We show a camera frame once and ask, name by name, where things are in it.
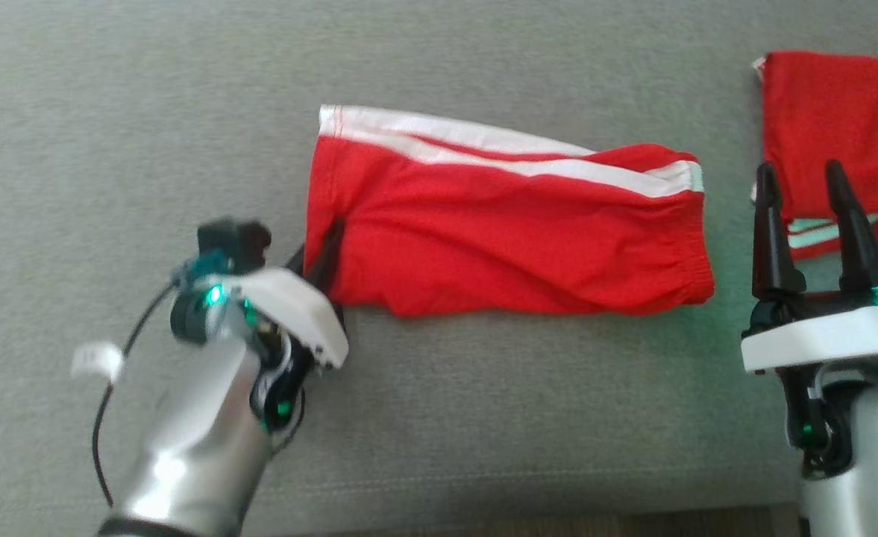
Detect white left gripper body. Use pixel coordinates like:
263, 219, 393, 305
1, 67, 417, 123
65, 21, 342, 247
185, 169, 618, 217
207, 267, 350, 430

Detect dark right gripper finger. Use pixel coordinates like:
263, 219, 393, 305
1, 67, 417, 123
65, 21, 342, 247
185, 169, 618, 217
825, 159, 878, 293
750, 162, 808, 299

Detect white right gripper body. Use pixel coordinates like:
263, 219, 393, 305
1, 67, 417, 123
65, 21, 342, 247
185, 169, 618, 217
741, 287, 878, 471

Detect red white sports shirt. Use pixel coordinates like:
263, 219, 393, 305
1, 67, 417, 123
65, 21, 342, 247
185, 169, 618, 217
750, 51, 878, 260

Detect red white striped shorts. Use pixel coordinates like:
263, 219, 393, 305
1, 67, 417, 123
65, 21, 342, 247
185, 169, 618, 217
303, 104, 715, 318

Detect grey sofa seat cushion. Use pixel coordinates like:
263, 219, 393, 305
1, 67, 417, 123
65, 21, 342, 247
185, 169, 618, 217
0, 0, 878, 537

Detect blue left camera plug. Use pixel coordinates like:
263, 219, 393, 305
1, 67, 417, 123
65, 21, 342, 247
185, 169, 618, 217
170, 250, 232, 289

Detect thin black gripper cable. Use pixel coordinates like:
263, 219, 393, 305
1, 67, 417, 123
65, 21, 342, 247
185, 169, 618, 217
271, 388, 307, 457

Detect white cable label tag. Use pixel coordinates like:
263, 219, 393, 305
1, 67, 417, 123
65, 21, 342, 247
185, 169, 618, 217
72, 342, 125, 386

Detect black left camera cable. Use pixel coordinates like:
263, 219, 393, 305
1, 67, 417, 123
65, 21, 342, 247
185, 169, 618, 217
92, 283, 178, 509

